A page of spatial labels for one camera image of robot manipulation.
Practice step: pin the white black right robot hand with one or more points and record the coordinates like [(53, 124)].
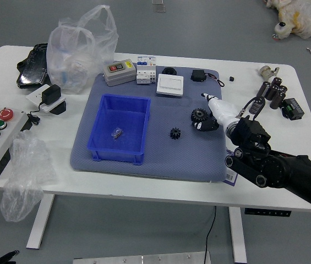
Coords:
[(221, 111)]

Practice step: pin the big black gear nut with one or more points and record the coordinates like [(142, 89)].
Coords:
[(198, 114)]

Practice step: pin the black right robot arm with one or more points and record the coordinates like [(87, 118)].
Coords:
[(281, 167)]

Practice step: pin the small black gear nut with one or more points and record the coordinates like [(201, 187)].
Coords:
[(175, 134)]

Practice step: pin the grey control box coloured buttons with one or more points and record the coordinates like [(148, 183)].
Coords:
[(1, 143)]

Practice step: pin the tiny black cube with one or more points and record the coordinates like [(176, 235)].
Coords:
[(231, 79)]

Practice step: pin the black cylinder capacitor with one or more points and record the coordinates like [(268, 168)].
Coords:
[(282, 88), (277, 100), (257, 106), (277, 81), (264, 89), (272, 93)]

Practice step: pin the small black servo module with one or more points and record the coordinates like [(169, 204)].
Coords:
[(198, 75)]

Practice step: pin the white table leg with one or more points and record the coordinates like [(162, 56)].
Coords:
[(39, 220), (238, 233)]

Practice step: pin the black round knob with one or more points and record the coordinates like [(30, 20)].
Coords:
[(169, 71)]

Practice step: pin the purple white label card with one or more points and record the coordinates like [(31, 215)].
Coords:
[(231, 176)]

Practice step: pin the black module with green terminals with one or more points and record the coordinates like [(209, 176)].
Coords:
[(293, 109)]

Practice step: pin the blue-grey padded mat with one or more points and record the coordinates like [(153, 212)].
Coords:
[(158, 159)]

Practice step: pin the crumpled clear plastic bag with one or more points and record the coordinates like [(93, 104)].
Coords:
[(23, 176)]

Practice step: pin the white circuit breaker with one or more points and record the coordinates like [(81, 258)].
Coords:
[(145, 71)]

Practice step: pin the small clear plastic packet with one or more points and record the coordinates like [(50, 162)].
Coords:
[(116, 133)]

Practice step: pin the small white scrap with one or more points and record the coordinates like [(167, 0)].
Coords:
[(310, 51)]

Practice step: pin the black table height control panel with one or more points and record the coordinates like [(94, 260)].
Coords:
[(268, 212)]

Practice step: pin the blue plastic bin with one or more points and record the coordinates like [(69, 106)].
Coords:
[(108, 115)]

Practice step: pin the clear plastic piece on floor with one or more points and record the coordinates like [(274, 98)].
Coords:
[(158, 6)]

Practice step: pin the plastic-wrapped yellow white bundle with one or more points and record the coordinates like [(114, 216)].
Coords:
[(304, 16)]

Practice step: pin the large clear plastic bag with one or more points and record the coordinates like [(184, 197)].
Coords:
[(72, 60)]

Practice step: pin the black block under socket plate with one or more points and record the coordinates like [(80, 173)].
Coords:
[(59, 108)]

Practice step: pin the white socket plate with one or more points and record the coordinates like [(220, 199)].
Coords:
[(35, 97)]

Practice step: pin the black power adapter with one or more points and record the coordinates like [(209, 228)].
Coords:
[(51, 94)]

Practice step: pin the black plastic tray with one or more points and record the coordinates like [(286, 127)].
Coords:
[(32, 68)]

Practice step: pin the white wall switch panel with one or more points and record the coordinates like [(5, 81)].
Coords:
[(170, 85)]

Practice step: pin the grey push button switch box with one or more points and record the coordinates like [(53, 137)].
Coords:
[(118, 74)]

